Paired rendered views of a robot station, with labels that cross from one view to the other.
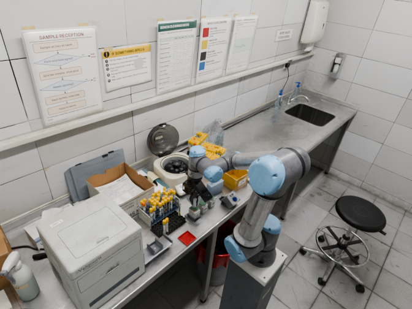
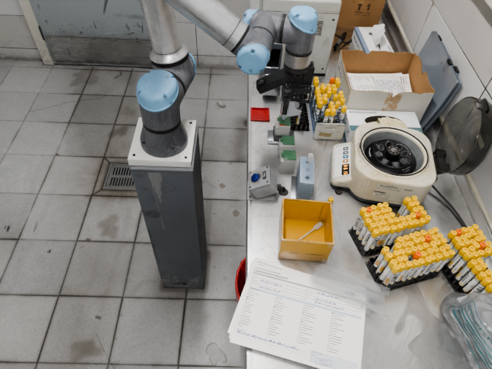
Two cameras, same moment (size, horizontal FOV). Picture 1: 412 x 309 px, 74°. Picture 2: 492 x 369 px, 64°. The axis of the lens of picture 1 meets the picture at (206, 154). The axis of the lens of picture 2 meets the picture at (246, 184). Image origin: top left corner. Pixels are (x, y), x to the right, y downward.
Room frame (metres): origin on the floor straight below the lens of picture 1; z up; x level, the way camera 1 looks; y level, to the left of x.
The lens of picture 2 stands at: (1.70, -0.71, 1.82)
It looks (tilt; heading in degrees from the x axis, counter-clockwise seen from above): 51 degrees down; 138
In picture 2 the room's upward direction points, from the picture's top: 4 degrees clockwise
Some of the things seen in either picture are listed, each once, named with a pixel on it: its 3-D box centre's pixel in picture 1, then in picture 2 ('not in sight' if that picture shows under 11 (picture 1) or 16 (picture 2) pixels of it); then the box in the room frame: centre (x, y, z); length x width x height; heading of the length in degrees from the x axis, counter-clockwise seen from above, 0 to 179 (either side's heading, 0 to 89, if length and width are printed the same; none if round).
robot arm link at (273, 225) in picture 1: (265, 230); (159, 98); (0.83, -0.29, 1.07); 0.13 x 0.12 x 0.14; 129
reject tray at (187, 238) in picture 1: (187, 238); (260, 114); (0.90, 0.05, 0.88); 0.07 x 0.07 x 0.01; 50
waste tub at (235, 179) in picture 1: (234, 177); (304, 230); (1.37, -0.19, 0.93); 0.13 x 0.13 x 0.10; 47
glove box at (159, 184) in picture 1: (151, 183); (382, 127); (1.24, 0.31, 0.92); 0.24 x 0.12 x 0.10; 50
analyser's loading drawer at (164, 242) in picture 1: (151, 250); (270, 72); (0.78, 0.21, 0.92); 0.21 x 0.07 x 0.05; 140
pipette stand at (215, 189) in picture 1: (214, 188); (304, 181); (1.25, -0.07, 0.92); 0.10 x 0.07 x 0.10; 135
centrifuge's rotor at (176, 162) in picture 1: (176, 167); (390, 157); (1.36, 0.17, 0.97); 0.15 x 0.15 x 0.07
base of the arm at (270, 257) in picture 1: (261, 246); (162, 129); (0.84, -0.30, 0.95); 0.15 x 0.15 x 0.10
